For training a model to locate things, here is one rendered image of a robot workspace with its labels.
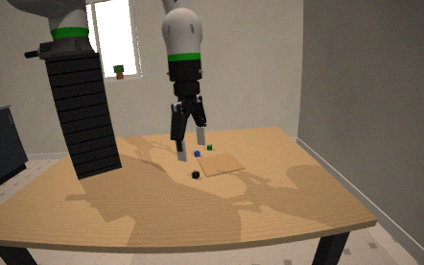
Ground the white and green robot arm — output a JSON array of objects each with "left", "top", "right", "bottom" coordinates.
[{"left": 7, "top": 0, "right": 203, "bottom": 84}]

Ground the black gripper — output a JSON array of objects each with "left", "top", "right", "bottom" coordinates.
[{"left": 171, "top": 81, "right": 206, "bottom": 162}]

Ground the black die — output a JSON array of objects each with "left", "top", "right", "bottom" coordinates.
[{"left": 192, "top": 171, "right": 200, "bottom": 180}]

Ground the tan mat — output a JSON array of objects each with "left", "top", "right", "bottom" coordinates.
[{"left": 198, "top": 153, "right": 245, "bottom": 177}]

